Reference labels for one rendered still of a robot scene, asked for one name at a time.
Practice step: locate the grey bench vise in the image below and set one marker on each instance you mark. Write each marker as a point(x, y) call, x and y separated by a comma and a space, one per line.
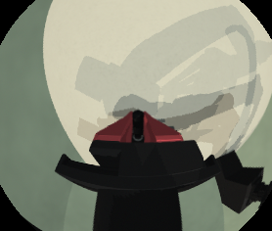
point(138, 124)

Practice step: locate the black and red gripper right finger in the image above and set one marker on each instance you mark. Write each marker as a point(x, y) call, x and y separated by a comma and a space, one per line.
point(158, 131)

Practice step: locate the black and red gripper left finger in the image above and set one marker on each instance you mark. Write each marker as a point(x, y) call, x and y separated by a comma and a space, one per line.
point(117, 131)

